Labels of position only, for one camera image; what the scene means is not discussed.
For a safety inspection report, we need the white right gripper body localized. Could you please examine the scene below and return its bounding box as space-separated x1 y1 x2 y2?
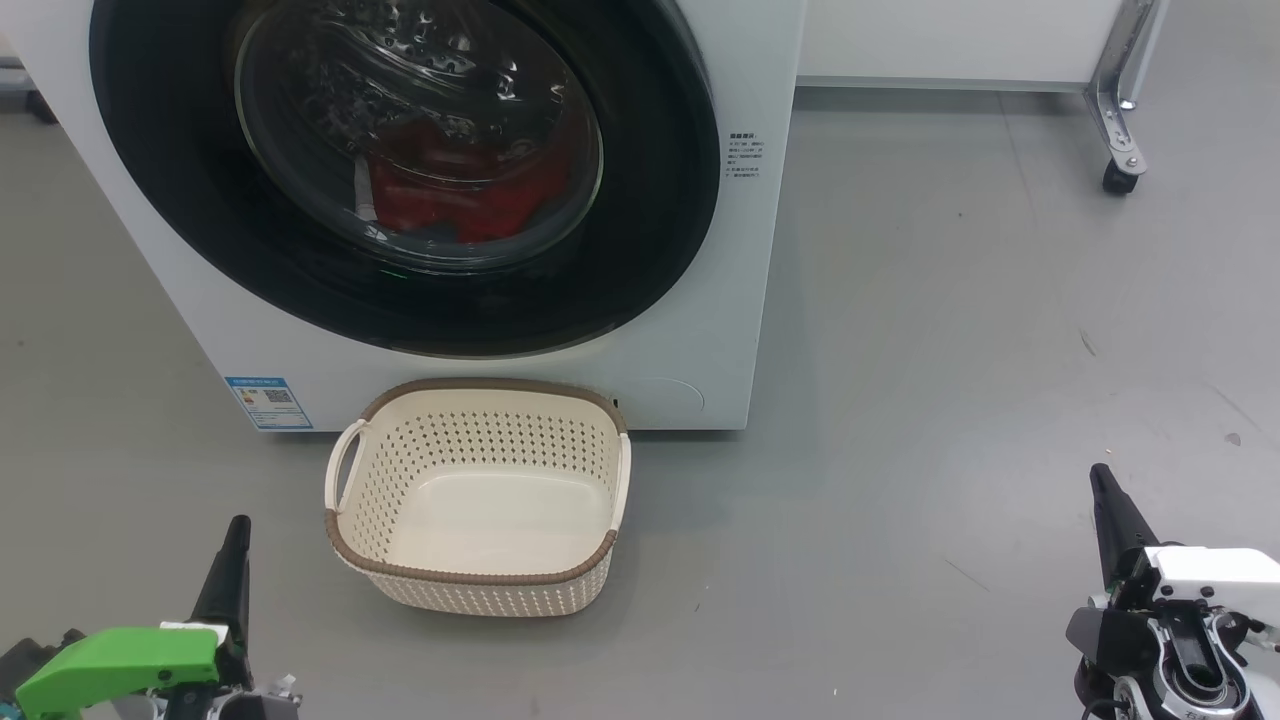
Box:
1110 545 1280 626

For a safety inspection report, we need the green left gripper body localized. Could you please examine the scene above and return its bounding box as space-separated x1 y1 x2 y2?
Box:
15 627 301 720

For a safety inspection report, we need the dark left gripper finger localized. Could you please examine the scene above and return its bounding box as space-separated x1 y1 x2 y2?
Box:
189 514 253 661

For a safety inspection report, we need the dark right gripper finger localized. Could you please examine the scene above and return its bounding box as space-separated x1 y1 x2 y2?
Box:
1089 462 1161 591

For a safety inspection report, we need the black round glass washer door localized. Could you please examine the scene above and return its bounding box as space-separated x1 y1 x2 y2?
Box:
88 0 723 359

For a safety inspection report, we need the red garment white trim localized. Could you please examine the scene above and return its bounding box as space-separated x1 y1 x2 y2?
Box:
352 120 481 236
455 140 583 243

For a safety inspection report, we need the cream perforated basket brown rim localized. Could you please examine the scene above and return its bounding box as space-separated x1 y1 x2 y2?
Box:
323 378 632 618

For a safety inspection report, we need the white front-load washing machine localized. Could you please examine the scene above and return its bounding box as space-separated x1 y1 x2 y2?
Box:
0 0 807 433

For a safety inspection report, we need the blue energy label sticker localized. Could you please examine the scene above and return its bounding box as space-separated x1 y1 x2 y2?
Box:
225 376 314 431

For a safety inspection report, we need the silver metal leg with caster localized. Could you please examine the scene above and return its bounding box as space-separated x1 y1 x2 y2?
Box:
1085 0 1171 196

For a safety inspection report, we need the white cabinet panel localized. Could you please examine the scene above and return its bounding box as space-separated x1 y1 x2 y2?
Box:
797 0 1131 93

